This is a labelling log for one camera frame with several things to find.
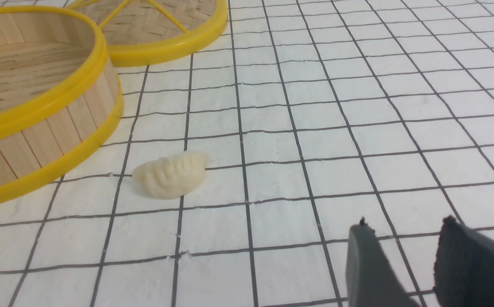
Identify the white black grid tablecloth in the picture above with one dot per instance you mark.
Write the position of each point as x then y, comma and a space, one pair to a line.
315, 114

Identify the yellow rimmed bamboo steamer tray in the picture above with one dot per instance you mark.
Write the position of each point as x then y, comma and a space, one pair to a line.
60, 97

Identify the yellow woven bamboo steamer lid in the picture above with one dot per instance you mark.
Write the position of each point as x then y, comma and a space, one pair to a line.
147, 32

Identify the white pleated dumpling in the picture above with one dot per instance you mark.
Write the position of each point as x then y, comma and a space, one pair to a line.
173, 176

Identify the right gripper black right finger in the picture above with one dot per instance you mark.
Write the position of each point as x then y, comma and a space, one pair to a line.
464, 267

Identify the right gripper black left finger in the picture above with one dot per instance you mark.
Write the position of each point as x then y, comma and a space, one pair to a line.
370, 279

